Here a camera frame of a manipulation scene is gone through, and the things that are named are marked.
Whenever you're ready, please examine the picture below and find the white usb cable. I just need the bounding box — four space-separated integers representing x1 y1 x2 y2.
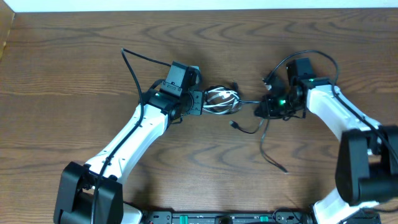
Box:
203 86 242 115

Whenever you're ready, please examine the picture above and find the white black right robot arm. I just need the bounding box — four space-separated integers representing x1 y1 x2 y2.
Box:
254 78 397 223

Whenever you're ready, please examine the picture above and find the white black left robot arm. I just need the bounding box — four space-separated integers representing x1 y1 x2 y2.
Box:
53 66 203 223

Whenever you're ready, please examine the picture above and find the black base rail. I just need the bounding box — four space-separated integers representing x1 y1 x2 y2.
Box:
124 210 382 224

